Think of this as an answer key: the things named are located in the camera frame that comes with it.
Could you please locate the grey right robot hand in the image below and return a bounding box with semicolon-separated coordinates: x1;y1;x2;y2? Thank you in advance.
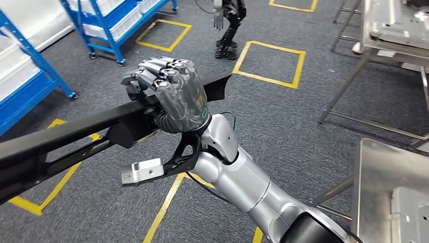
121;57;211;133

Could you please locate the long black plastic car part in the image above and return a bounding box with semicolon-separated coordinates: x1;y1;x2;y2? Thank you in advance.
0;71;233;205

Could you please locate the blue metal shelf rack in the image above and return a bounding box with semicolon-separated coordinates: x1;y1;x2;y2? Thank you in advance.
59;0;178;66
0;9;79;138

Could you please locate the steel workbench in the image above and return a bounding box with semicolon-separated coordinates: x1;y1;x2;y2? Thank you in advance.
312;138;429;243

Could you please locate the yellow floor tape square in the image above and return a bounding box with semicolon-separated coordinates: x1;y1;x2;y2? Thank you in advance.
232;40;306;90
269;0;318;13
142;173;264;243

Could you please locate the black humanoid robot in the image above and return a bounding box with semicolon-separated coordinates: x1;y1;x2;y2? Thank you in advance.
212;0;248;61

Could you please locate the blue plastic bin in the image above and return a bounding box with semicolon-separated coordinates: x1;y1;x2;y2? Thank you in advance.
80;0;139;30
0;69;57;137

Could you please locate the steel table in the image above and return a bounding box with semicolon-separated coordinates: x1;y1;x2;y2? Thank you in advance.
318;0;429;142

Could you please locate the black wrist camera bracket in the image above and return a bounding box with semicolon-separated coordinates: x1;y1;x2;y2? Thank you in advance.
122;132;203;187

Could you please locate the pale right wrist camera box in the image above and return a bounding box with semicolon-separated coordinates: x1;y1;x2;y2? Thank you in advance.
121;158;165;186

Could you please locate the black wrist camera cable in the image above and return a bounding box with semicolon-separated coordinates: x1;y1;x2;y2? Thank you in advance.
185;111;237;205

